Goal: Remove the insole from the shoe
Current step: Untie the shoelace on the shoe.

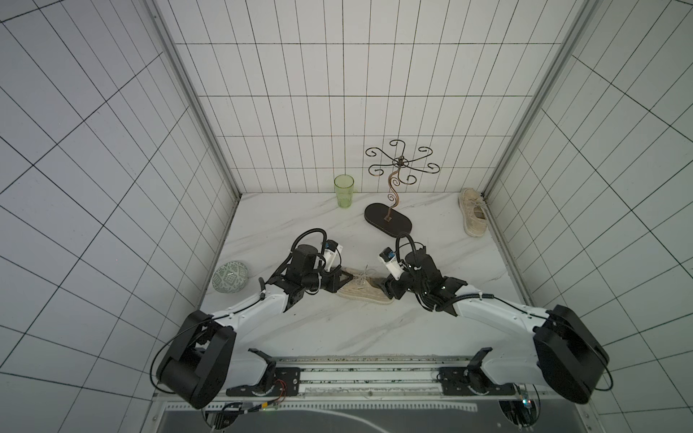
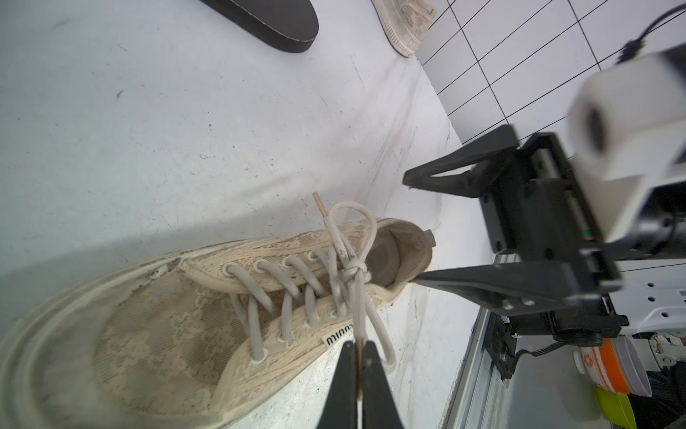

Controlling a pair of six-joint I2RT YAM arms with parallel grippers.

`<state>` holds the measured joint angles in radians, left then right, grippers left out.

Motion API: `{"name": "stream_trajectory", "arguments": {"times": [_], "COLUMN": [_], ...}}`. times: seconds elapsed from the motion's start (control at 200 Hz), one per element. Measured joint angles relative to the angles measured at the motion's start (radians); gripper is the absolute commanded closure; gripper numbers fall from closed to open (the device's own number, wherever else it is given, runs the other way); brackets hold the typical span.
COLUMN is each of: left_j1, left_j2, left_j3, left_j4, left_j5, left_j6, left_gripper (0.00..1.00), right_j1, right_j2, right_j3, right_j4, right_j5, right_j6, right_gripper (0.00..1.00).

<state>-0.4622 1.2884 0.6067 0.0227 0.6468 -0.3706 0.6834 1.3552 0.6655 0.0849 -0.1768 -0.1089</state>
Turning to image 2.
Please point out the metal jewelry stand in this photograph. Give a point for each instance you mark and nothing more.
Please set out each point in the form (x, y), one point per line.
(288, 25)

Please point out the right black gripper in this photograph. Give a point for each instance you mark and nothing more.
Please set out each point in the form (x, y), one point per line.
(534, 208)

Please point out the beige lace-up shoe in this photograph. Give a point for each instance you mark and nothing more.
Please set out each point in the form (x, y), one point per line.
(199, 338)

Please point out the aluminium mounting rail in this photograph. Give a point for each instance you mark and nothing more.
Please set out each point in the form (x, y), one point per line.
(474, 397)

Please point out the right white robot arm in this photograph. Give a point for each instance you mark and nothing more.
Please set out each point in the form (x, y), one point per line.
(651, 264)

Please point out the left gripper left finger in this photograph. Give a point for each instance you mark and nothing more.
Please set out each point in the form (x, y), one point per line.
(340, 408)

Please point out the green bowl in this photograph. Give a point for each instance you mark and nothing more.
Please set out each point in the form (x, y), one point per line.
(616, 407)

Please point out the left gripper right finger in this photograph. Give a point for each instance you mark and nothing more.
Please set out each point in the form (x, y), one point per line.
(378, 406)

